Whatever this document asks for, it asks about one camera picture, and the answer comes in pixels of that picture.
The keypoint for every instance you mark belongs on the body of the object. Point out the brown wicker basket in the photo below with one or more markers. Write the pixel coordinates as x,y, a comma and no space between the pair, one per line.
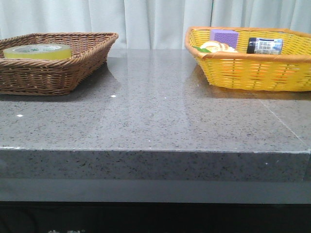
35,77

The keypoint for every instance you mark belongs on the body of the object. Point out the small dark labelled bottle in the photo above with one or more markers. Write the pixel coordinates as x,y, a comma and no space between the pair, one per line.
258,45

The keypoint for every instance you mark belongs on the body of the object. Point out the yellow packing tape roll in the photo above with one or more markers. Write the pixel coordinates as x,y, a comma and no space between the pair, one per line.
39,51

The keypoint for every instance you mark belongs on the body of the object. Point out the white curtain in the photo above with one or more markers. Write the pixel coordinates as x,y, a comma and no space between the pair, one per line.
149,24

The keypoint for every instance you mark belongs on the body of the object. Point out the yellow wicker basket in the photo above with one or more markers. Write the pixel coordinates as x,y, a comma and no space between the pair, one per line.
289,71

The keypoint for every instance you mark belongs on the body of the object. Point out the purple sponge block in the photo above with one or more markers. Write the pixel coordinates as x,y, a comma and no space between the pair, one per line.
229,37

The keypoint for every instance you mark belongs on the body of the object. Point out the toy bread with lettuce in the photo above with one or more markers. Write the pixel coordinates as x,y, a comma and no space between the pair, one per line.
215,46

